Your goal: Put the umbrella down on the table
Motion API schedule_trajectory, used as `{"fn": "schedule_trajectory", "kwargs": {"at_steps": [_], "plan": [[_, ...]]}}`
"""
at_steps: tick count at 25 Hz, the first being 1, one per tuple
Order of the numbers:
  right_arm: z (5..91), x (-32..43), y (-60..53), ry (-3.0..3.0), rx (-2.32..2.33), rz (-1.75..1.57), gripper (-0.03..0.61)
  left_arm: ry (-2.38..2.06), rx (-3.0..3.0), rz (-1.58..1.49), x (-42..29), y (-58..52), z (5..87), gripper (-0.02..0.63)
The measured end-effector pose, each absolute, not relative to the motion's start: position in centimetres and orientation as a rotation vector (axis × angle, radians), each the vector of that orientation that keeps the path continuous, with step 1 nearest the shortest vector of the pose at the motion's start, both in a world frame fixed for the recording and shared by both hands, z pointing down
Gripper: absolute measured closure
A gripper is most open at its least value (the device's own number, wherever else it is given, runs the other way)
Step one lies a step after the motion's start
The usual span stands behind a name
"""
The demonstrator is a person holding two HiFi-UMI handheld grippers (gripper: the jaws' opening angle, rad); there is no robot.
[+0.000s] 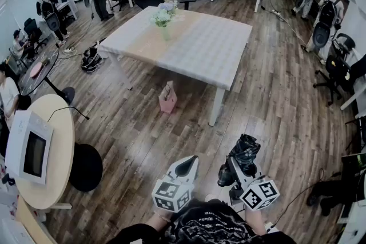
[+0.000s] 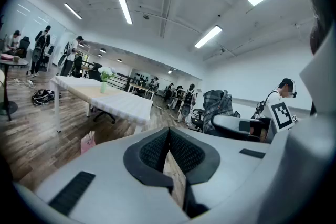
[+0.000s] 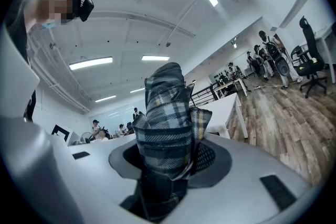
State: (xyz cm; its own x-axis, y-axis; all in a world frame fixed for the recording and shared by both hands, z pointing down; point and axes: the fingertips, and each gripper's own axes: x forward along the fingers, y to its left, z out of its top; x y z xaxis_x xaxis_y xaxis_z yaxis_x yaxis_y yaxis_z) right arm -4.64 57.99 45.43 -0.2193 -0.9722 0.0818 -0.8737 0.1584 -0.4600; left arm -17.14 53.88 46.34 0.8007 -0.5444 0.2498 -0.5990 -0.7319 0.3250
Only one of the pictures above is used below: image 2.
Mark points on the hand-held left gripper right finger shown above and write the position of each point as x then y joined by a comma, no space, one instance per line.
231,178

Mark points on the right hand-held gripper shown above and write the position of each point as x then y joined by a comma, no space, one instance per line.
282,116

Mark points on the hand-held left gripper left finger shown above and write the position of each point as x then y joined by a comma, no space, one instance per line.
105,178

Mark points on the dark plaid umbrella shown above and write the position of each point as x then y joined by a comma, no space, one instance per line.
215,105

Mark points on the pink paper bag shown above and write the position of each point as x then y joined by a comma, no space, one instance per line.
86,145

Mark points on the grey backpack shell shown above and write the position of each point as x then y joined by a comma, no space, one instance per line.
185,110
36,55
67,48

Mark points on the pale green glass vase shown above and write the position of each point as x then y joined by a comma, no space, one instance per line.
103,87

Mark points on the wooden desk with white legs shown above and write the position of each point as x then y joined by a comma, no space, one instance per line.
140,86

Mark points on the table with checkered cloth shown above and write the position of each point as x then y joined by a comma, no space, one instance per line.
78,81

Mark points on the black metal railing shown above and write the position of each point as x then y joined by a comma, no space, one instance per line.
123,78

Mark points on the open black equipment bag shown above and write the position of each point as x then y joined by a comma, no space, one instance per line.
43,97

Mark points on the pale blue flower bouquet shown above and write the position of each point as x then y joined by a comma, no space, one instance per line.
106,72

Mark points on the white power strip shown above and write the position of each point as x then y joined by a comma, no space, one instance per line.
14,80
31,84

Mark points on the standing floor fan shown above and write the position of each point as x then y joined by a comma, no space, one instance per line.
8,107

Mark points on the small brown cup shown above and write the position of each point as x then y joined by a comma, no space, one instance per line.
16,59

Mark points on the pink round plate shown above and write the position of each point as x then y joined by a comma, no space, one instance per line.
6,57

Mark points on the black round pedestal table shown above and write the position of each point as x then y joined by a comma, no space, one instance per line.
15,63

